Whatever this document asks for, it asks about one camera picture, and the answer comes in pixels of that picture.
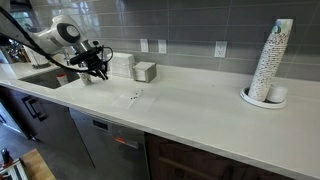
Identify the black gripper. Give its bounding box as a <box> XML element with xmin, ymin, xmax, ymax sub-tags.
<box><xmin>82</xmin><ymin>47</ymin><xmax>110</xmax><ymax>81</ymax></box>

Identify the metal napkin holder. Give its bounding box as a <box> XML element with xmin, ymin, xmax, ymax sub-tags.
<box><xmin>132</xmin><ymin>61</ymin><xmax>157</xmax><ymax>84</ymax></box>

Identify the steel kitchen sink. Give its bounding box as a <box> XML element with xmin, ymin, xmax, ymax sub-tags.
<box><xmin>19</xmin><ymin>67</ymin><xmax>82</xmax><ymax>90</ymax></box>

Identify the patterned paper cup with lid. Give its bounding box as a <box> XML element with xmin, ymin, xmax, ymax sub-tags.
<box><xmin>79</xmin><ymin>71</ymin><xmax>94</xmax><ymax>86</ymax></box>

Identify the white paper towel stack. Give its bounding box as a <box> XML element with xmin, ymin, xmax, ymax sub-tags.
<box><xmin>110</xmin><ymin>52</ymin><xmax>136</xmax><ymax>80</ymax></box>

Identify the chrome sink faucet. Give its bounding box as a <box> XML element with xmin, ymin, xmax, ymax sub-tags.
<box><xmin>61</xmin><ymin>47</ymin><xmax>74</xmax><ymax>67</ymax></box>

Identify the red-rimmed white cup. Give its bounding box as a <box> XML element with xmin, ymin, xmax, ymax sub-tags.
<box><xmin>55</xmin><ymin>73</ymin><xmax>69</xmax><ymax>87</ymax></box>

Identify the stainless steel dishwasher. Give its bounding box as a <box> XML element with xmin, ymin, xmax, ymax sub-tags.
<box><xmin>68</xmin><ymin>107</ymin><xmax>150</xmax><ymax>180</ymax></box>

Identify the wooden platform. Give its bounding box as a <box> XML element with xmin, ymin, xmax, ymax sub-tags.
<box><xmin>19</xmin><ymin>147</ymin><xmax>57</xmax><ymax>180</ymax></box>

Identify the dark wood cabinet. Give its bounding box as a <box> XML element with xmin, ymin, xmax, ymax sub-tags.
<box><xmin>144</xmin><ymin>132</ymin><xmax>296</xmax><ymax>180</ymax></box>

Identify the round white tray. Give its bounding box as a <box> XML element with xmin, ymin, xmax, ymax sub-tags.
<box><xmin>239</xmin><ymin>86</ymin><xmax>288</xmax><ymax>110</ymax></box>

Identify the tall paper cup stack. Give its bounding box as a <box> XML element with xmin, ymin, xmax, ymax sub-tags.
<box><xmin>247</xmin><ymin>18</ymin><xmax>295</xmax><ymax>103</ymax></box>

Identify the short white lid stack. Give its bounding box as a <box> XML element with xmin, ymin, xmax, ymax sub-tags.
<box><xmin>265</xmin><ymin>83</ymin><xmax>289</xmax><ymax>104</ymax></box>

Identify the white wall outlet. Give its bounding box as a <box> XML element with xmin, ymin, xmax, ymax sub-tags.
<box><xmin>213</xmin><ymin>40</ymin><xmax>229</xmax><ymax>59</ymax></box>
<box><xmin>139</xmin><ymin>38</ymin><xmax>150</xmax><ymax>54</ymax></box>
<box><xmin>157</xmin><ymin>39</ymin><xmax>168</xmax><ymax>55</ymax></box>

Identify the black cabinet handle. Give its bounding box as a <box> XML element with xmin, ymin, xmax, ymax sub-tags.
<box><xmin>21</xmin><ymin>95</ymin><xmax>48</xmax><ymax>123</ymax></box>

